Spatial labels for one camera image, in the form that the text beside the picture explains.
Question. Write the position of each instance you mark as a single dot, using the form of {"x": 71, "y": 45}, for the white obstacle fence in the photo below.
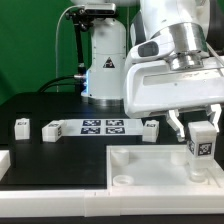
{"x": 87, "y": 203}

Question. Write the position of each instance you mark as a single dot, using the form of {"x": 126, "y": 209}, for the white square tabletop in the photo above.
{"x": 159, "y": 170}

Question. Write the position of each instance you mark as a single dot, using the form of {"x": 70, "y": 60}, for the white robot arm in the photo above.
{"x": 138, "y": 21}

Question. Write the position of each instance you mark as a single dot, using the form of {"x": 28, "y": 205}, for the black camera on stand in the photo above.
{"x": 82, "y": 20}

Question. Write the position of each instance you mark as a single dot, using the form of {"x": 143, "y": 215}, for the white marker base plate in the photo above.
{"x": 103, "y": 127}

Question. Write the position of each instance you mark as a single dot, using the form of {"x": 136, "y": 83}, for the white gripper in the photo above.
{"x": 152, "y": 88}

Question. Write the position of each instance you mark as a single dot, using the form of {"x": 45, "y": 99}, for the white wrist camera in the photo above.
{"x": 150, "y": 50}

